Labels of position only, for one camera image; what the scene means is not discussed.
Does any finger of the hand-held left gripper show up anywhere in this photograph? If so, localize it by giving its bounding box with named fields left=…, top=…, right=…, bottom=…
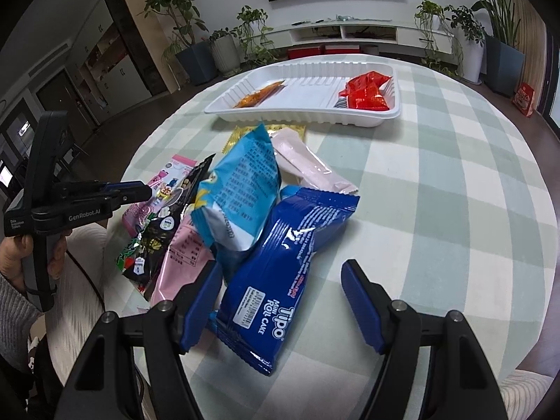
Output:
left=53, top=181, right=154, bottom=205
left=100, top=192, right=127, bottom=218

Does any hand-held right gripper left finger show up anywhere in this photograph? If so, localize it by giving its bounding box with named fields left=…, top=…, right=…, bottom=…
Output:
left=51, top=260, right=224, bottom=420

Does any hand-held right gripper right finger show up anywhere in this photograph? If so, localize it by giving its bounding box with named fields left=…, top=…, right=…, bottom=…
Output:
left=340, top=259, right=510, bottom=420

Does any pink cartoon snack packet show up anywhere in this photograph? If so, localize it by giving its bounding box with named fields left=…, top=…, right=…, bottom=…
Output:
left=121, top=154, right=197, bottom=232

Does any black and green snack packet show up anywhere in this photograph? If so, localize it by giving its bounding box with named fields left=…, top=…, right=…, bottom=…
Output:
left=116, top=154, right=217, bottom=294

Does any pink packet with printed table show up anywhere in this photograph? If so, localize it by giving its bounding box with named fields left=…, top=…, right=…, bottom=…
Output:
left=149, top=216, right=216, bottom=302

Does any dark blue cake packet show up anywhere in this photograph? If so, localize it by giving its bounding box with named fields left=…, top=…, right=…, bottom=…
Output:
left=209, top=186, right=360, bottom=376

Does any light blue cartoon snack bag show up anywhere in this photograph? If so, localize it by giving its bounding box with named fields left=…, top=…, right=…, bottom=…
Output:
left=191, top=122, right=281, bottom=252

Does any gold snack packet red oval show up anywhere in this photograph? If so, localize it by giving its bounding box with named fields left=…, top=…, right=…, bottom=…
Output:
left=224, top=125, right=307, bottom=155

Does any pale pink snack packet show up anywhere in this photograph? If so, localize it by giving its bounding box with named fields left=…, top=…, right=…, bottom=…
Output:
left=270, top=129, right=360, bottom=196

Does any white plastic tray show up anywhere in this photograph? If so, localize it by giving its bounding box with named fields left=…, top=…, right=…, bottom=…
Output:
left=204, top=60, right=402, bottom=128

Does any person's left forearm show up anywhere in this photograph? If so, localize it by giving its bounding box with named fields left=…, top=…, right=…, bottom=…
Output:
left=0, top=273, right=43, bottom=353

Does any person's left hand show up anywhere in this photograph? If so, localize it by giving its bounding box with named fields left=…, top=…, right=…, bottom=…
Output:
left=0, top=230, right=67, bottom=292

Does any white fuzzy seat cushion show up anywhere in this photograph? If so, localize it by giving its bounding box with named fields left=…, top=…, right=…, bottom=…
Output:
left=499, top=367, right=560, bottom=420
left=46, top=226, right=110, bottom=320

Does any tall plant dark blue pot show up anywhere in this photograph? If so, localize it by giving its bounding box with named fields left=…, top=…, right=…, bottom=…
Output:
left=140, top=0, right=218, bottom=86

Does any green checked tablecloth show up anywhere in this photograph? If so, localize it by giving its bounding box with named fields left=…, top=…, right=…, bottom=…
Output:
left=46, top=55, right=553, bottom=420

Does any orange snack packet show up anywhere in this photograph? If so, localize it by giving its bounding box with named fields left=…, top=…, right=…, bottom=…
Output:
left=233, top=79, right=286, bottom=109

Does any plant in ribbed white pot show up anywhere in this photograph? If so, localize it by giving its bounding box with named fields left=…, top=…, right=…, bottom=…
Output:
left=209, top=28, right=241, bottom=75

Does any trailing green plant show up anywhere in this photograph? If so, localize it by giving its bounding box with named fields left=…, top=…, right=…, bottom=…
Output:
left=234, top=6, right=281, bottom=68

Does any red paper bag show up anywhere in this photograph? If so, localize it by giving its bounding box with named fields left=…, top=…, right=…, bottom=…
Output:
left=513, top=82, right=535, bottom=117

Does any plant in smooth white pot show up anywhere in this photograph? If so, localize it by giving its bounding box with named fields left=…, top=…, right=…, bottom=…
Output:
left=450, top=6, right=486, bottom=83

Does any white television cabinet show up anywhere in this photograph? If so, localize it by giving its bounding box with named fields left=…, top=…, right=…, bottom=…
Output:
left=262, top=20, right=456, bottom=60

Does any large plant dark square pot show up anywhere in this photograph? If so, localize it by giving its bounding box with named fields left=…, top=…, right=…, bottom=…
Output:
left=457, top=0, right=526, bottom=97

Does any trailing plant on cabinet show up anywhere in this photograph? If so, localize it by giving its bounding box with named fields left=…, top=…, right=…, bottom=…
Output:
left=415, top=0, right=460, bottom=71

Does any black cable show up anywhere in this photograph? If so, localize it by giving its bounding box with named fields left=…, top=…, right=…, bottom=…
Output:
left=65, top=248, right=106, bottom=313

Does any wooden wall cabinet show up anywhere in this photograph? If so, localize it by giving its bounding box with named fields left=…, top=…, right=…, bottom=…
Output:
left=65, top=0, right=180, bottom=123

